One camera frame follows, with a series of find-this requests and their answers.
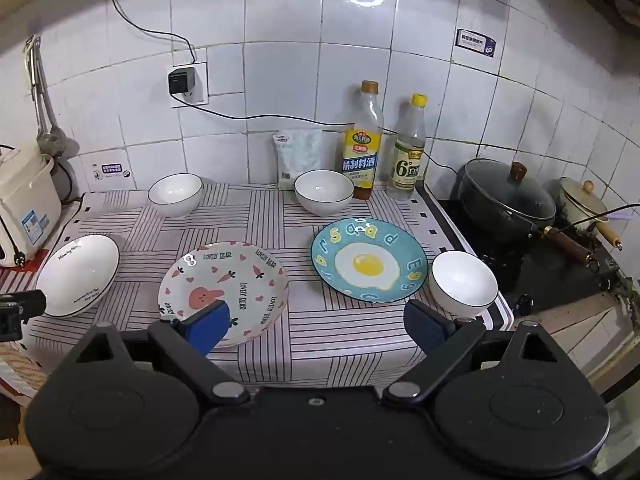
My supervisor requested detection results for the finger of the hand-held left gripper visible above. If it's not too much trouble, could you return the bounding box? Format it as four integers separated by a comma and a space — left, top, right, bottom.
0, 290, 47, 341

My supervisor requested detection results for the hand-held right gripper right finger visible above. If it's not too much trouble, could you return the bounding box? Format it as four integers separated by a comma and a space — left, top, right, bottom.
382, 299, 571, 408

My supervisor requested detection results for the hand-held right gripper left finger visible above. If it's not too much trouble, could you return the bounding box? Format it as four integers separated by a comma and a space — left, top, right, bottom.
62, 301, 251, 408

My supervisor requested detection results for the white ribbed bowl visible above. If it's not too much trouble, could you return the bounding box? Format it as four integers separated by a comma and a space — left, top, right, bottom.
429, 250, 499, 320
147, 173, 204, 218
294, 170, 355, 217

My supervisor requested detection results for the large white lettered bowl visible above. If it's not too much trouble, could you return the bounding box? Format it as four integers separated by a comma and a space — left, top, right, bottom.
36, 234, 121, 318

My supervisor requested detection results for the pink rabbit carrot plate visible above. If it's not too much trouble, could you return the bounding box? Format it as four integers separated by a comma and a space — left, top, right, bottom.
158, 241, 290, 348

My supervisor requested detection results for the blue fried egg plate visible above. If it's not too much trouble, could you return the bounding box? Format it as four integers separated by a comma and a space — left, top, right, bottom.
311, 217, 429, 304

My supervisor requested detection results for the white rice cooker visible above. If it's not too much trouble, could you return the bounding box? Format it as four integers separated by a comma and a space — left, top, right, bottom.
0, 146, 63, 268

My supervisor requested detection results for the striped tablecloth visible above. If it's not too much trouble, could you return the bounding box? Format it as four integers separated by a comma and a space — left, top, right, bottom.
0, 182, 516, 391

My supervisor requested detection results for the black gas stove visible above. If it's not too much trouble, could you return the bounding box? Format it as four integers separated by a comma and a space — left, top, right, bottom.
430, 195, 618, 316

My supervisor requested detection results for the glass wok lid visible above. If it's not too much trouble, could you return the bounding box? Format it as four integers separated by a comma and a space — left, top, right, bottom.
459, 158, 557, 221

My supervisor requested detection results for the clear vinegar bottle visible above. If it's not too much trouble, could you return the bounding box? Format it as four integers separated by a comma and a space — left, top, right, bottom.
386, 93, 428, 202

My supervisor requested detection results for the yellow label cooking wine bottle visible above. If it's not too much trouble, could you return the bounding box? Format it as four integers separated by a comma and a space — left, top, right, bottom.
341, 80, 385, 201

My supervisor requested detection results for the white salt bag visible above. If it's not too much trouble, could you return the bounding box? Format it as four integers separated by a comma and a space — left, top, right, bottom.
272, 129, 323, 191

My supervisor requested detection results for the cream enamel pot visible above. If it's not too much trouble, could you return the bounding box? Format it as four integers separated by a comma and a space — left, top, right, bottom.
559, 195, 623, 251

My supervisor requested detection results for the cream pot lid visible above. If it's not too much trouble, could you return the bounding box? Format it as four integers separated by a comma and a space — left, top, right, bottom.
559, 176, 608, 216

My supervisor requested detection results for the black charger plug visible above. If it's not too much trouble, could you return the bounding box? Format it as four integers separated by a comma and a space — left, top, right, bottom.
168, 67, 198, 96

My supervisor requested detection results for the black wok with wooden handle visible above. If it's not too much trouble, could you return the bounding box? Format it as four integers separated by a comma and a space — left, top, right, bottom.
457, 180, 601, 273

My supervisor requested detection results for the white wall sticker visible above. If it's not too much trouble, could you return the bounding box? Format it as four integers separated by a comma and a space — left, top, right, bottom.
92, 161, 133, 179

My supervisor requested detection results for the white wall socket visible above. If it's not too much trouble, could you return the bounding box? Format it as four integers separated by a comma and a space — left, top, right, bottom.
167, 61, 210, 108

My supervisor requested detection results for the dark wall sticker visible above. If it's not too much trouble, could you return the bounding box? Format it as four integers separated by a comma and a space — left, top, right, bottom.
455, 28, 497, 59

